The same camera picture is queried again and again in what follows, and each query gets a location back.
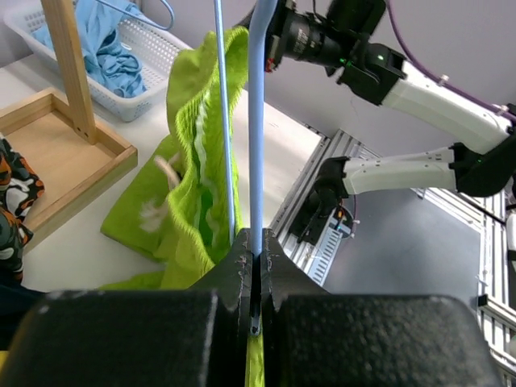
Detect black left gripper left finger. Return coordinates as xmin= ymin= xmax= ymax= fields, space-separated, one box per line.
xmin=1 ymin=229 xmax=252 ymax=386

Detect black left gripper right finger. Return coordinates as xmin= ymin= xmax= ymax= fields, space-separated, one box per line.
xmin=260 ymin=230 xmax=502 ymax=386

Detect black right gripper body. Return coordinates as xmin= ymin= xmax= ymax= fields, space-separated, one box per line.
xmin=264 ymin=0 xmax=294 ymax=73

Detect blue hanger of green shorts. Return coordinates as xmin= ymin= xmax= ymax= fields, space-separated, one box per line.
xmin=212 ymin=0 xmax=279 ymax=259

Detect lime green shorts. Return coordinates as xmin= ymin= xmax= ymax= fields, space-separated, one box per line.
xmin=98 ymin=24 xmax=267 ymax=387

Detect light blue shorts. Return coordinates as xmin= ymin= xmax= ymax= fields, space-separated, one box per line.
xmin=31 ymin=0 xmax=148 ymax=100

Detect camouflage patterned shorts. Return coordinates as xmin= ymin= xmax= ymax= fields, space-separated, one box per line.
xmin=1 ymin=136 xmax=45 ymax=281

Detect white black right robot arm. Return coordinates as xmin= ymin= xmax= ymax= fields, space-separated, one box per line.
xmin=265 ymin=1 xmax=515 ymax=243

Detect white plastic basket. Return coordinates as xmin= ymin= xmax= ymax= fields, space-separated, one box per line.
xmin=2 ymin=0 xmax=194 ymax=123

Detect wooden clothes rack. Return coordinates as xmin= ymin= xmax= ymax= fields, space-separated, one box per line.
xmin=1 ymin=1 xmax=138 ymax=251

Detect slotted grey cable duct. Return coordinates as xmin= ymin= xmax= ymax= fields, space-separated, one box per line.
xmin=298 ymin=206 xmax=355 ymax=286

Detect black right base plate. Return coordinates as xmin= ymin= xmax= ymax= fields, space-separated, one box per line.
xmin=289 ymin=189 xmax=337 ymax=244

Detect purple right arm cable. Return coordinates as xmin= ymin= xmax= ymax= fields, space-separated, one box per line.
xmin=385 ymin=0 xmax=516 ymax=124

